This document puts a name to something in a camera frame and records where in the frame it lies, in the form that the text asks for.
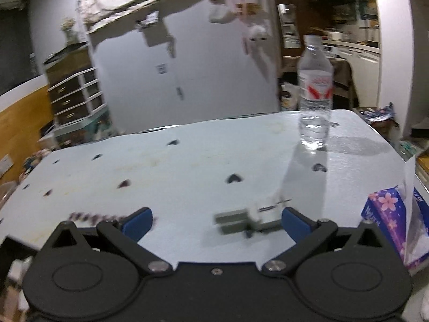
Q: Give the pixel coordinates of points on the purple floral tissue box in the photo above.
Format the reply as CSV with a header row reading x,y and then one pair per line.
x,y
385,208

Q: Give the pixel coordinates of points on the small wall socket plate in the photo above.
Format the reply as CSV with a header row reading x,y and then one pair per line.
x,y
162,68

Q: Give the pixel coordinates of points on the glass terrarium tank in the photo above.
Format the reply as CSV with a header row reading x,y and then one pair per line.
x,y
67,57

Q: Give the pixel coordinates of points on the white hanging bag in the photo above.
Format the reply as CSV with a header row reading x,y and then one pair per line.
x,y
219,12

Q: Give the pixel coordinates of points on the white plastic drawer cabinet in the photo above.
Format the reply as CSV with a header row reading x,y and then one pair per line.
x,y
77,94

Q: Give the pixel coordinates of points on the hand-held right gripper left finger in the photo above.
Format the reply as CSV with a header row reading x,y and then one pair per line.
x,y
137,224

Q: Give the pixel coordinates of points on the clear plastic water bottle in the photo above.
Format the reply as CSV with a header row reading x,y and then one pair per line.
x,y
315,107

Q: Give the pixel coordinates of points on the teal patterned cabinet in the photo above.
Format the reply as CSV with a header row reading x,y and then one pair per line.
x,y
87,124

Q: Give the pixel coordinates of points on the white plush sheep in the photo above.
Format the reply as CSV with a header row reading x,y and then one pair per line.
x,y
257,33

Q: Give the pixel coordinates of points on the small grey white adapter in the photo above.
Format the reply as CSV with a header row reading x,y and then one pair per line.
x,y
234,223

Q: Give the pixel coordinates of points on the purple patterned bag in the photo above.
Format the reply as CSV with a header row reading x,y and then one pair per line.
x,y
378,115

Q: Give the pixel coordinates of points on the metal wall bracket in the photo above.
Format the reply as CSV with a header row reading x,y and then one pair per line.
x,y
147,19

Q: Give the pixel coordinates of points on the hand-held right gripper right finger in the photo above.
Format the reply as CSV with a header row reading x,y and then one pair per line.
x,y
295,223

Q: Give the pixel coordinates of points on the pile of plush toys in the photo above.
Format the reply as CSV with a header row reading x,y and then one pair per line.
x,y
33,162

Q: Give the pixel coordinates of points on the dried flower bouquet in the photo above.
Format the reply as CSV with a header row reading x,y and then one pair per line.
x,y
69,30

